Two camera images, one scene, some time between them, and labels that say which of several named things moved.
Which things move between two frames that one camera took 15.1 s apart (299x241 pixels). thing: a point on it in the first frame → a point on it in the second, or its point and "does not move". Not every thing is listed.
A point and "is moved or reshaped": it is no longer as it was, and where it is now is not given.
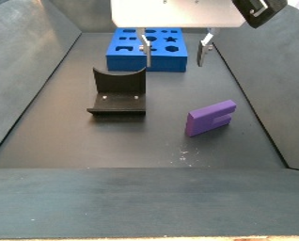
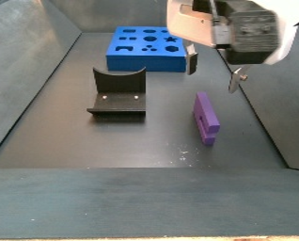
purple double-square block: x=210 y=118 is moved or reshaped
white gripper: x=206 y=14 → x=187 y=23
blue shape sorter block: x=127 y=50 does not move
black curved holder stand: x=120 y=94 does not move
